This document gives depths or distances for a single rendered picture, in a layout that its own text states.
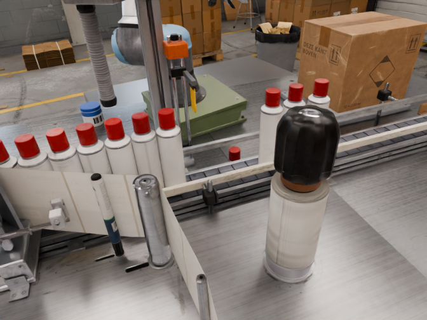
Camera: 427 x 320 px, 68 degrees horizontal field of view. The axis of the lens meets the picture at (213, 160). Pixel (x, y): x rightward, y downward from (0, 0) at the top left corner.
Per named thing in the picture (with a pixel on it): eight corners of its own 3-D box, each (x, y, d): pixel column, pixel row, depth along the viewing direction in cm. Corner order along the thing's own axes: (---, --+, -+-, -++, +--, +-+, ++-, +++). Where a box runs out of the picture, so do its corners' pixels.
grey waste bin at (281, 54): (270, 100, 323) (274, 36, 288) (246, 86, 354) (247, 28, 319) (302, 90, 340) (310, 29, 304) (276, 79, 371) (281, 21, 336)
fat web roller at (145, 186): (150, 273, 57) (131, 193, 46) (146, 254, 60) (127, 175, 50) (176, 265, 58) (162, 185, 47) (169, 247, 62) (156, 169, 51)
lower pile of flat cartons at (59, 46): (27, 71, 427) (20, 55, 415) (25, 60, 467) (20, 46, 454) (77, 62, 450) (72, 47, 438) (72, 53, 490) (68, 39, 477)
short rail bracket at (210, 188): (208, 226, 72) (204, 186, 65) (203, 218, 75) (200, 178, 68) (220, 223, 73) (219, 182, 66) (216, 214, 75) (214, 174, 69)
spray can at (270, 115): (263, 173, 80) (268, 96, 68) (254, 162, 84) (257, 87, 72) (281, 167, 81) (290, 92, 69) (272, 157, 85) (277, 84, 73)
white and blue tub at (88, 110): (88, 129, 112) (82, 111, 108) (82, 122, 117) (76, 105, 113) (107, 123, 116) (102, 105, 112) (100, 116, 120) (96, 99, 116)
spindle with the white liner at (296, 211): (278, 290, 53) (299, 136, 36) (255, 250, 60) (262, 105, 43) (324, 273, 55) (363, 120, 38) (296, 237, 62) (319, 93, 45)
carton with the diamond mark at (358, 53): (335, 118, 108) (352, 35, 93) (295, 93, 127) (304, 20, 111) (403, 101, 117) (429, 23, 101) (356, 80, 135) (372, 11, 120)
